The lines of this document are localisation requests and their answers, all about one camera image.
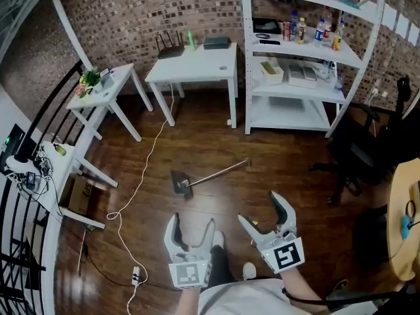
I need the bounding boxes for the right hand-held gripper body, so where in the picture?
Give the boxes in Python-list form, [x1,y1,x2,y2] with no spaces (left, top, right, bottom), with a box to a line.
[254,228,306,274]

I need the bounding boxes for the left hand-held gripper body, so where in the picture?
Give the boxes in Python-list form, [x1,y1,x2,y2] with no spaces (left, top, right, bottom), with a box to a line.
[168,245,215,290]

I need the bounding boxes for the grey long-handled dustpan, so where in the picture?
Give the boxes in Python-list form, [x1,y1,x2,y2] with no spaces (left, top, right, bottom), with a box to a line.
[170,157,251,199]

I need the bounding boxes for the person's left forearm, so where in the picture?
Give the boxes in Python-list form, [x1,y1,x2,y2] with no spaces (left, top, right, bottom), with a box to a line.
[178,286,201,315]

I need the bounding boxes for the person's right forearm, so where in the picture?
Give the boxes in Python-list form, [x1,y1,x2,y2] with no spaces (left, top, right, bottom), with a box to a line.
[278,267,324,308]

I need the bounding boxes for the person's black trousers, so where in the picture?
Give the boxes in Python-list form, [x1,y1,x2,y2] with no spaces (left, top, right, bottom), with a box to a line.
[209,244,236,284]

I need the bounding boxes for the person's white shirt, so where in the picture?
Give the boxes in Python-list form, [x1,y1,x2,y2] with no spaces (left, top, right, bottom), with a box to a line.
[196,277,378,315]

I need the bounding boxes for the black office chair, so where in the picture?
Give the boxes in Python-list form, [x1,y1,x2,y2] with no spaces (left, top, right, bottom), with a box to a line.
[309,75,413,205]

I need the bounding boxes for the brown cardboard box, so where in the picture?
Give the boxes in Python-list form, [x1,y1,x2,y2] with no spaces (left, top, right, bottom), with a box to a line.
[60,174,93,215]

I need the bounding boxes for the round wooden table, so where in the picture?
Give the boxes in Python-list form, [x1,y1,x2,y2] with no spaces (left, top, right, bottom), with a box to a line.
[386,157,420,282]

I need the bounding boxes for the teal small gadget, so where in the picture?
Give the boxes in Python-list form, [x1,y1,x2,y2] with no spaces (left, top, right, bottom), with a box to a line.
[400,214,411,241]

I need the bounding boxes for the long white table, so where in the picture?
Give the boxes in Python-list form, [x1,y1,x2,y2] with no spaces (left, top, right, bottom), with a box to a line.
[8,141,119,231]

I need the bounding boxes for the white flat box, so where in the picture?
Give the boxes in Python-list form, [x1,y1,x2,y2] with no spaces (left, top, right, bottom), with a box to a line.
[287,63,318,90]

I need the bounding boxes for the white box with green insert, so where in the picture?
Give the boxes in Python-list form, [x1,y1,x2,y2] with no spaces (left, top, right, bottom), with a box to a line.
[260,60,285,85]

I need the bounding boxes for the white desk with electronics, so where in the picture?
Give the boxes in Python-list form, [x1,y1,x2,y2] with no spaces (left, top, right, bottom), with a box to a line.
[0,59,87,315]

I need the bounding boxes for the small white side table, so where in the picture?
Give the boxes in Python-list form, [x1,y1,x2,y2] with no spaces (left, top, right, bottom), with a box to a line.
[66,63,154,143]

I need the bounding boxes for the white metal shelf unit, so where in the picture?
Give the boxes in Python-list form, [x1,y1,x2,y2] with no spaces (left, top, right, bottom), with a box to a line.
[240,0,387,138]

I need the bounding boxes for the white round gadget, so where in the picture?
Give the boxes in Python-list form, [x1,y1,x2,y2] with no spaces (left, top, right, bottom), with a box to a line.
[5,155,37,173]

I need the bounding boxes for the white table with drawer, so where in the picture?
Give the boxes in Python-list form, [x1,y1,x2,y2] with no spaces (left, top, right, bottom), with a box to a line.
[144,42,238,129]

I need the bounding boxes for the red flower potted plant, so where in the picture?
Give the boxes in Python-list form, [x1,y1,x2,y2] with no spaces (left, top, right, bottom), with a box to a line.
[75,83,93,100]

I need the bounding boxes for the small white container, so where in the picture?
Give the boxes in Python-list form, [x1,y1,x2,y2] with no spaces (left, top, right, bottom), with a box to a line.
[100,66,116,88]

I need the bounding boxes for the green potted plant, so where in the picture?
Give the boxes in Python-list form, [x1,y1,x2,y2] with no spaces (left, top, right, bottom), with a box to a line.
[81,66,105,93]

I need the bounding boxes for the orange drink bottle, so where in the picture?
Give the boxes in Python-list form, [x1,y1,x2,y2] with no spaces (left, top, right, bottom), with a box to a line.
[331,26,344,52]

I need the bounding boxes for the yellow-capped drink bottle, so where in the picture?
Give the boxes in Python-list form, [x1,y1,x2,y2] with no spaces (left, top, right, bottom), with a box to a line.
[295,17,308,44]

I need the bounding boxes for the black device with green light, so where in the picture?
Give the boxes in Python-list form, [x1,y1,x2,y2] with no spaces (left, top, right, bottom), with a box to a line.
[0,123,24,174]

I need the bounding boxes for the blue-label drink bottle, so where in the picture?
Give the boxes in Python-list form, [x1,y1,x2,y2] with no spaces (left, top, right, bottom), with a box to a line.
[314,18,326,48]

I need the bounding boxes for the black router with antennas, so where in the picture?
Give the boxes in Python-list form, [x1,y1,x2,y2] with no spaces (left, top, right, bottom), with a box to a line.
[156,30,186,60]

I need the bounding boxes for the black flat box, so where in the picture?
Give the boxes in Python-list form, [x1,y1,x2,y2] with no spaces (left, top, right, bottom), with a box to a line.
[203,37,230,51]

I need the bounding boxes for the black tray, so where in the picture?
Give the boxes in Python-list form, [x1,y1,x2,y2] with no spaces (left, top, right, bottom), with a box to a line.
[252,17,282,35]

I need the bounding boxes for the blue-capped drink bottle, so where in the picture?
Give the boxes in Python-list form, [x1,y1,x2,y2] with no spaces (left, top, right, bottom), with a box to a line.
[290,10,299,41]

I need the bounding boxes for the red-label drink bottle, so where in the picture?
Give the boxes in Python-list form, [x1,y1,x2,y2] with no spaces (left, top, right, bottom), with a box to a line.
[323,7,333,45]

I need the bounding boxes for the white paper sheet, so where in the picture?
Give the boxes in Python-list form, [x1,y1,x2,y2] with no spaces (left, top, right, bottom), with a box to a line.
[408,22,420,45]
[382,3,397,28]
[395,12,410,36]

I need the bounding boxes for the white floor cable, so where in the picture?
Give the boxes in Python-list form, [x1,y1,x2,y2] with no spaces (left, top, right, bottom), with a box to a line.
[106,83,175,315]

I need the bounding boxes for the black floor cable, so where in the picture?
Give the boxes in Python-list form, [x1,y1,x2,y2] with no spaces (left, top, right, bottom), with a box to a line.
[77,241,175,290]

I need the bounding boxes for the black body cable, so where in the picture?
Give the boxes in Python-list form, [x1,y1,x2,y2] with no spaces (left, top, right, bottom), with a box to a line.
[281,286,405,306]

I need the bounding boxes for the black cable bundle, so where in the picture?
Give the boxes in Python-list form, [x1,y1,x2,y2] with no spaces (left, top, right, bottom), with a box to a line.
[6,149,64,217]

